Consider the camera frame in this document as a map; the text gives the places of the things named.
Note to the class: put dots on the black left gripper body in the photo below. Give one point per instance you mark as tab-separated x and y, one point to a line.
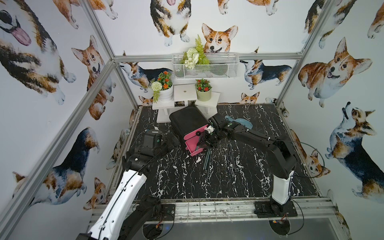
173	141

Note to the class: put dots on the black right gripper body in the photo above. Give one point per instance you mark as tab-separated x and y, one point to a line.
210	139

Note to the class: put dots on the pink drawer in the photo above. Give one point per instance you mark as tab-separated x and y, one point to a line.
191	140

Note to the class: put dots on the black drawer cabinet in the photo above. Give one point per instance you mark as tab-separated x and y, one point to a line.
187	120

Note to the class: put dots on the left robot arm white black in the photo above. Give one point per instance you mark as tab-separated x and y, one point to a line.
116	223

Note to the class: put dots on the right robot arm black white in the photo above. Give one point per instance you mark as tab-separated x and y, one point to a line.
280	154

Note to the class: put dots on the teal plastic dustpan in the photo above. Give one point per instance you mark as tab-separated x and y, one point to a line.
247	124

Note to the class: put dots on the green pot red flowers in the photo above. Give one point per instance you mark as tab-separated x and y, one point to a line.
203	88

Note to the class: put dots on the white stepped display stand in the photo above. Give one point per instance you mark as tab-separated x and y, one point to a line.
180	96

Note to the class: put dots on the white pot orange flowers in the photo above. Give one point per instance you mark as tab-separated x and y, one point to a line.
162	87

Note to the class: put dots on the green white artificial fern flowers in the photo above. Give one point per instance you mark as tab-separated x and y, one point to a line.
195	56

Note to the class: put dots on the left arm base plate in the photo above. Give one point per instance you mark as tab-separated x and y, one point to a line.
166	213

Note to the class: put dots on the white wire basket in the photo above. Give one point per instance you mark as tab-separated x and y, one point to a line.
221	66

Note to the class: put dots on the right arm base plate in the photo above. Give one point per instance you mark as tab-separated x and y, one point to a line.
271	209

